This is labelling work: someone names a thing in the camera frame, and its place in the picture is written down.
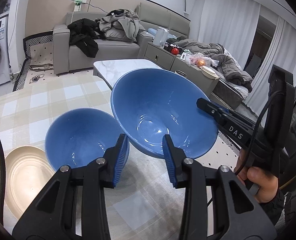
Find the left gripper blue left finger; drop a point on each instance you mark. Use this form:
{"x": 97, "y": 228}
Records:
{"x": 120, "y": 156}

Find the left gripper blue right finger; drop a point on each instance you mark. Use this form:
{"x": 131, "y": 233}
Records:
{"x": 168, "y": 152}

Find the blue bowl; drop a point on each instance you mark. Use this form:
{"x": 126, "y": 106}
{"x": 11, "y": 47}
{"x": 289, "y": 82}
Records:
{"x": 150, "y": 103}
{"x": 80, "y": 136}

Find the beige plate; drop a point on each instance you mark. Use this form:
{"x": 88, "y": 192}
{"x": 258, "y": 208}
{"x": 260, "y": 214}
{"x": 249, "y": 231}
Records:
{"x": 27, "y": 172}

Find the person's right hand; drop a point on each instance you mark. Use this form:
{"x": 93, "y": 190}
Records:
{"x": 267, "y": 182}

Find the checked beige tablecloth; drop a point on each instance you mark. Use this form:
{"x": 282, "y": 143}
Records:
{"x": 75, "y": 202}

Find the grey blanket bed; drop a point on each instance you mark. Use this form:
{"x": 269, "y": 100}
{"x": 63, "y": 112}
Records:
{"x": 234, "y": 84}

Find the beige lidded bowl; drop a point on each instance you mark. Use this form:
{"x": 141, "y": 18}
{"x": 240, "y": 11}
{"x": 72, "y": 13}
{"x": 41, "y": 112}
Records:
{"x": 209, "y": 73}

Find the grey side cabinet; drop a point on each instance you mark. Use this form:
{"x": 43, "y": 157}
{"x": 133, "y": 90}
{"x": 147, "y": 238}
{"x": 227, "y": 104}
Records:
{"x": 174, "y": 64}

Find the plastic bag with fruit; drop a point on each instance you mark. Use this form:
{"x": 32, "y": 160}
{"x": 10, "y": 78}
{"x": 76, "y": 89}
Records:
{"x": 199, "y": 60}

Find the red apple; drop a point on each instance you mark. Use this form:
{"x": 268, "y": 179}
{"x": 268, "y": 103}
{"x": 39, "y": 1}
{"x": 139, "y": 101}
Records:
{"x": 175, "y": 51}

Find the grey sofa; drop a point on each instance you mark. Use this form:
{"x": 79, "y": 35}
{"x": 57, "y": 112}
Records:
{"x": 69, "y": 58}

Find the white humidifier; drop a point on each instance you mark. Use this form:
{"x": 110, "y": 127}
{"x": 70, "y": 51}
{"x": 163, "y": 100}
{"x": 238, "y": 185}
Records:
{"x": 160, "y": 37}

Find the patterned floor rug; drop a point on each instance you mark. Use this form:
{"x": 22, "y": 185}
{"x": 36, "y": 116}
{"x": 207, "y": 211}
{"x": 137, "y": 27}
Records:
{"x": 38, "y": 66}

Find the black jacket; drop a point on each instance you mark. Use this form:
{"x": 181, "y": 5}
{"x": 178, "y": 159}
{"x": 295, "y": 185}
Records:
{"x": 83, "y": 35}

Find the grey clothes pile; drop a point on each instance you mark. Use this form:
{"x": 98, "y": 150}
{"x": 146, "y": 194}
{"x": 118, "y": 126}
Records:
{"x": 121, "y": 25}

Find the white curtain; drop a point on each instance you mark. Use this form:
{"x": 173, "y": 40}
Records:
{"x": 233, "y": 24}

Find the green white power strip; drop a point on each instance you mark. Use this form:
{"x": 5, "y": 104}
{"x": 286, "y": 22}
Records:
{"x": 78, "y": 4}

